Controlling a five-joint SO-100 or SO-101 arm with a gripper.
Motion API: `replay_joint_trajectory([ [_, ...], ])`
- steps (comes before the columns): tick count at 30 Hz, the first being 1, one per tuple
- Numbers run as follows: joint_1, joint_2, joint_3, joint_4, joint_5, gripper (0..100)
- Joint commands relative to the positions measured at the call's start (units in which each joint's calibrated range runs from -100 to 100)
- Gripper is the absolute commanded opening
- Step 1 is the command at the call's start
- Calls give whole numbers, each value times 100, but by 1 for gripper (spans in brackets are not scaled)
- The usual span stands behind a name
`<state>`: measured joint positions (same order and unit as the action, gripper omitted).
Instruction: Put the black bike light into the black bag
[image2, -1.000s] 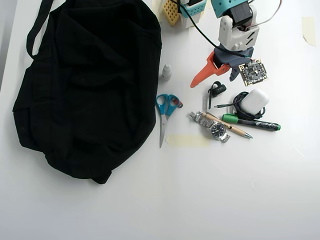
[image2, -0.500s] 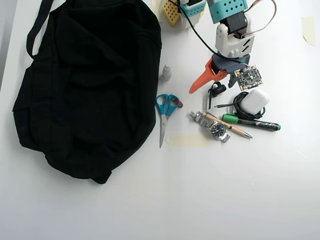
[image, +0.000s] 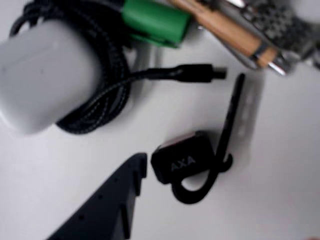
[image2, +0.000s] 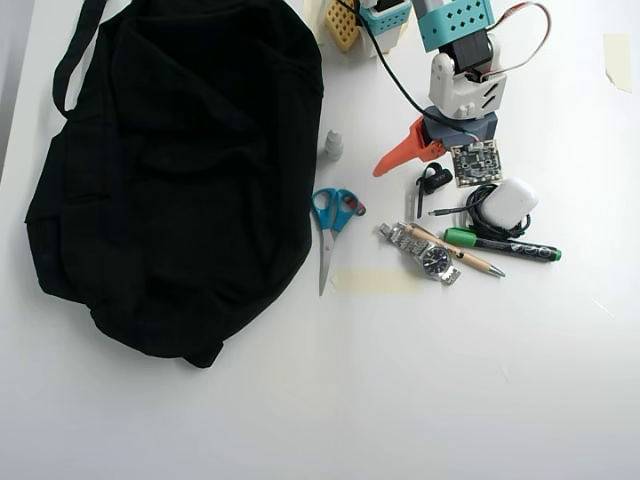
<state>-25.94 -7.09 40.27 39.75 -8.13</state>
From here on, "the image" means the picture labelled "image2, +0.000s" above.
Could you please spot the white earbuds case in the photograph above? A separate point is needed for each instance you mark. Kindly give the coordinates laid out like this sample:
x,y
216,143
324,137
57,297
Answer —
x,y
510,202

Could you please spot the black bike light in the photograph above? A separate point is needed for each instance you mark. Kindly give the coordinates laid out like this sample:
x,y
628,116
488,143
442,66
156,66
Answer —
x,y
439,178

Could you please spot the red grey key tag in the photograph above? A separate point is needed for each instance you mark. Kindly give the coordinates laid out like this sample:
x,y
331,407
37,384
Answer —
x,y
356,206

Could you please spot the long masking tape strip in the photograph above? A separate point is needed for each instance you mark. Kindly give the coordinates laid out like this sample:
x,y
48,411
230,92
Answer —
x,y
375,281

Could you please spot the short masking tape strip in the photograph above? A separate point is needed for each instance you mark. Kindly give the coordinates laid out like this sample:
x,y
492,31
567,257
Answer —
x,y
618,60

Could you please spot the black fabric bag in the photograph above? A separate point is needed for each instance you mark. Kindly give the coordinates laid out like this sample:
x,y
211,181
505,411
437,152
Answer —
x,y
175,200

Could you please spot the steel wrist watch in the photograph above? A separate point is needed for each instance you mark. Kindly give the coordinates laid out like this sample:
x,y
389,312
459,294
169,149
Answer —
x,y
434,257

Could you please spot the bare camera circuit board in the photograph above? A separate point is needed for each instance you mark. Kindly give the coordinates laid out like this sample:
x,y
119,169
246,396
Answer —
x,y
476,162

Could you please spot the small white dropper bottle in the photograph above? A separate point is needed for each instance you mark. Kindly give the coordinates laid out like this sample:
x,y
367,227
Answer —
x,y
333,147

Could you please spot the wooden ballpoint pen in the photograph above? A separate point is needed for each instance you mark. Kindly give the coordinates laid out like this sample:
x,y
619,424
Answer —
x,y
472,260

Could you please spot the white teal robot arm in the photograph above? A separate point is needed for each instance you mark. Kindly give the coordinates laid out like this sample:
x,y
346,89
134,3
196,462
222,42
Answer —
x,y
455,20

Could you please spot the yellow perforated robot base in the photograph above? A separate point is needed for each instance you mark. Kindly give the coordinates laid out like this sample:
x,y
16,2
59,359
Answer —
x,y
342,27

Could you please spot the beige base plate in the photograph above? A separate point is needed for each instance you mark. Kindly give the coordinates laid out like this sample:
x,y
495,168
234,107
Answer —
x,y
314,12

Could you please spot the black green marker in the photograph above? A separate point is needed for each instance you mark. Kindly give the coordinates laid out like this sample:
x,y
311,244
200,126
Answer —
x,y
500,246

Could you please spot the blue-grey gripper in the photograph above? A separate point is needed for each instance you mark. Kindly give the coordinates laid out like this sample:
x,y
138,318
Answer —
x,y
434,131

